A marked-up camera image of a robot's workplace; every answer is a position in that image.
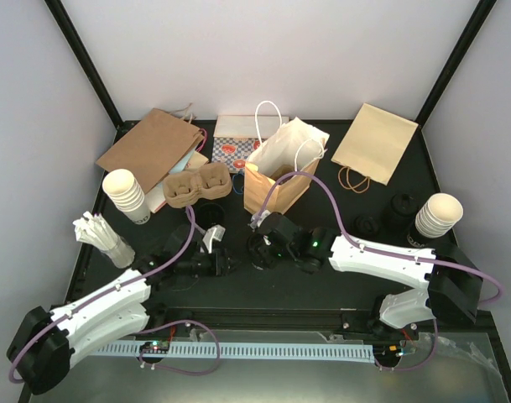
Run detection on single pulp cup carrier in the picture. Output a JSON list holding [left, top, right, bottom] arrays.
[[270, 165, 294, 181]]

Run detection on orange paper bag white handles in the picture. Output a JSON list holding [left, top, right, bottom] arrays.
[[243, 109, 330, 214]]

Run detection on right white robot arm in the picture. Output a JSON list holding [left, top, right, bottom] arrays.
[[247, 211, 482, 340]]

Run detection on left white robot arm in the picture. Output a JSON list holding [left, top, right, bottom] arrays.
[[6, 224, 234, 395]]

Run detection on black coffee cup open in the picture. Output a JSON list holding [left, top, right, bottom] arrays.
[[196, 202, 225, 230]]

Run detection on black cup lid stack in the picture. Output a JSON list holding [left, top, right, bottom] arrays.
[[352, 214, 380, 239]]

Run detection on pink white paper bag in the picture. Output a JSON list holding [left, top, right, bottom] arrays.
[[145, 128, 209, 213]]

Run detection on left base circuit board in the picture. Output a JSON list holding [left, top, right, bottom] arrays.
[[139, 341, 170, 353]]

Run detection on base circuit board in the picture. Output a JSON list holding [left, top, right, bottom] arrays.
[[373, 344, 417, 359], [139, 341, 170, 353]]

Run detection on black lidded cup right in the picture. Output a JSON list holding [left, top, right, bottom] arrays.
[[382, 193, 419, 231]]

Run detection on blue checkered paper bag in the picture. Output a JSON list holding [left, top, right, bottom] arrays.
[[211, 115, 289, 174]]

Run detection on left stack paper cups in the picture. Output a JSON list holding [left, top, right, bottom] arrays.
[[102, 169, 151, 225]]

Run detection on stack paper cups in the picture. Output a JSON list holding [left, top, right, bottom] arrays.
[[406, 193, 464, 248], [102, 169, 151, 225]]

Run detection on white wrapped straws bundle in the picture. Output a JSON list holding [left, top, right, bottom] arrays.
[[73, 212, 135, 269]]

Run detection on brown kraft paper bag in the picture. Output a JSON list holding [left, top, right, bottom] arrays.
[[96, 108, 203, 193]]

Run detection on right base circuit board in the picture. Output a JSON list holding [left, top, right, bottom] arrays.
[[373, 344, 417, 359]]

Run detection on right stack paper cups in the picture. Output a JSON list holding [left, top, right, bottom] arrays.
[[406, 193, 464, 248]]

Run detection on light blue cable duct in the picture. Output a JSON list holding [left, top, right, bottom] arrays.
[[92, 340, 374, 364]]

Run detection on tan paper bag brown handles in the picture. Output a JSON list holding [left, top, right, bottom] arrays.
[[331, 103, 419, 194]]

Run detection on right black frame post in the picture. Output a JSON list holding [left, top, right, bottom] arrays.
[[415, 0, 498, 125]]

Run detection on black frame post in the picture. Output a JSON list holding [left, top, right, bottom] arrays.
[[44, 0, 124, 129], [415, 0, 498, 125]]

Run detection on left black frame post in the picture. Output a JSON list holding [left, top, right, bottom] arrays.
[[44, 0, 124, 129]]

